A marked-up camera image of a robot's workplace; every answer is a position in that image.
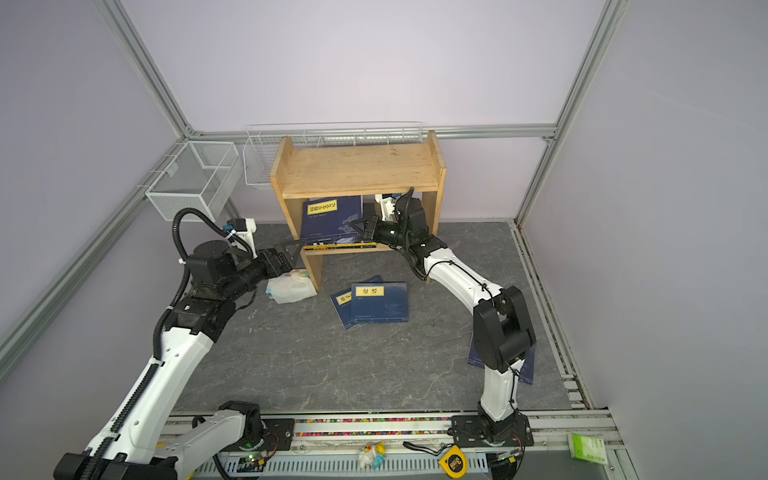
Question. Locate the blue folder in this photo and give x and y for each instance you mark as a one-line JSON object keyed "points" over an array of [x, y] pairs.
{"points": [[342, 303], [379, 302], [329, 218], [527, 371]]}

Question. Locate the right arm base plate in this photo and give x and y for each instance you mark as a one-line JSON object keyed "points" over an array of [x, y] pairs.
{"points": [[476, 431]]}

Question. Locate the dark wolf cover book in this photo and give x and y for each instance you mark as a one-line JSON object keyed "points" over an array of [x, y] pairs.
{"points": [[347, 240]]}

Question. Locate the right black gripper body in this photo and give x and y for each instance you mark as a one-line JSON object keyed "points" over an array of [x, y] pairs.
{"points": [[393, 234]]}

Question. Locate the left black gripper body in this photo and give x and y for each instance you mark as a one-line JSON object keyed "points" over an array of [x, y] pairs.
{"points": [[260, 269]]}

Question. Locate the aluminium rail with cable duct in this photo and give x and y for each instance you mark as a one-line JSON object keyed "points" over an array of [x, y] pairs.
{"points": [[328, 444]]}

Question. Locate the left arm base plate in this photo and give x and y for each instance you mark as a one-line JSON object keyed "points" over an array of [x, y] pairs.
{"points": [[274, 435]]}

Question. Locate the small colourful toy figure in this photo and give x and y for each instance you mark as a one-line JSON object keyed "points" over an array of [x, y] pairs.
{"points": [[371, 456]]}

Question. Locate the blue folder front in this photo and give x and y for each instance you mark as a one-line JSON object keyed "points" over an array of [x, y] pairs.
{"points": [[329, 218]]}

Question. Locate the white tissue pack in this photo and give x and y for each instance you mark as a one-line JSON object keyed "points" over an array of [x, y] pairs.
{"points": [[291, 287]]}

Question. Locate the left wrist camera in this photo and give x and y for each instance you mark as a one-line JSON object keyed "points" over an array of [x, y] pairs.
{"points": [[243, 228]]}

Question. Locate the yellow tape measure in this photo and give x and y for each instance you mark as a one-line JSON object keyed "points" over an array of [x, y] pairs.
{"points": [[454, 462]]}

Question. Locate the green white small box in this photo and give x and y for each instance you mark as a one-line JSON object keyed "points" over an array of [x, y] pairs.
{"points": [[588, 448]]}

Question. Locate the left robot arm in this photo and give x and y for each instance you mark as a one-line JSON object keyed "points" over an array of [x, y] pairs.
{"points": [[219, 267]]}

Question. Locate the white mesh box basket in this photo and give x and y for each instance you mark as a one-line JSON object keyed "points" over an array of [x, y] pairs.
{"points": [[200, 175]]}

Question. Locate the white wire rack basket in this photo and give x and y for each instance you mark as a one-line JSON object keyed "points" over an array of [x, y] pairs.
{"points": [[263, 140]]}

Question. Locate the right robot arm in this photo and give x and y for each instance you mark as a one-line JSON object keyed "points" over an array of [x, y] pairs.
{"points": [[503, 334]]}

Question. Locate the black book gold title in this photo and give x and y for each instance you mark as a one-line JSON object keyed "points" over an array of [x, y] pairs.
{"points": [[339, 247]]}

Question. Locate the wooden two-tier shelf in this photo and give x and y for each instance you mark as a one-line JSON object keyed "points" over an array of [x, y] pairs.
{"points": [[300, 174]]}

